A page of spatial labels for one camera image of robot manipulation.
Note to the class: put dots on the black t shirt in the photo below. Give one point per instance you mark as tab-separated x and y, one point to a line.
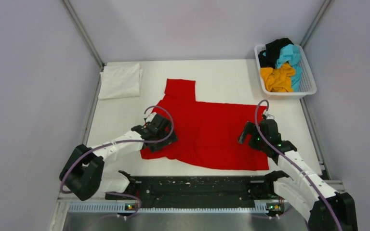
269	56

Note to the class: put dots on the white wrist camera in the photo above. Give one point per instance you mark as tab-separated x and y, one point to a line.
150	117
266	115

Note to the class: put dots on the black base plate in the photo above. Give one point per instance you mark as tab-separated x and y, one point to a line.
201	192

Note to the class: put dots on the yellow t shirt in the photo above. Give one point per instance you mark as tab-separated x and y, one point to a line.
278	80

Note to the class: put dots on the aluminium frame post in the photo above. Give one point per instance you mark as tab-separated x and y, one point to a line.
314	24
82	32

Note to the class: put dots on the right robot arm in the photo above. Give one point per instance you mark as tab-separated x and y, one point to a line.
322	207

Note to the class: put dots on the light blue t shirt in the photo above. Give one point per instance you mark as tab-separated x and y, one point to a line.
291	54

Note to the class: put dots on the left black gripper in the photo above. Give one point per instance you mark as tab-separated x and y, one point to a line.
158	146

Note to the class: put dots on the white cable duct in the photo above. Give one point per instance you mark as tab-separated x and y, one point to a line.
127	208

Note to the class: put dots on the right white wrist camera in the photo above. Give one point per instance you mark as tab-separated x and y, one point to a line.
266	115

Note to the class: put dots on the left aluminium frame post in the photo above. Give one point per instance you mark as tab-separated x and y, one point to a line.
82	32

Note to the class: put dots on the folded white t shirt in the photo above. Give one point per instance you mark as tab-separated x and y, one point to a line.
120	80

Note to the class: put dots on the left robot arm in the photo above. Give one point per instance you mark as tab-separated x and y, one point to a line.
83	175

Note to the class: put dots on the red t shirt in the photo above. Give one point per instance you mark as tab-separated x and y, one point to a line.
207	132

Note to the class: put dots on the white plastic laundry basket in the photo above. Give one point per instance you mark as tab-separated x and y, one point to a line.
307	84

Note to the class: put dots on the right aluminium frame post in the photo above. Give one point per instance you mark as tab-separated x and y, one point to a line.
314	24

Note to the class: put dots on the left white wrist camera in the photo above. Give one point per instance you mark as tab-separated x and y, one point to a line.
150	117

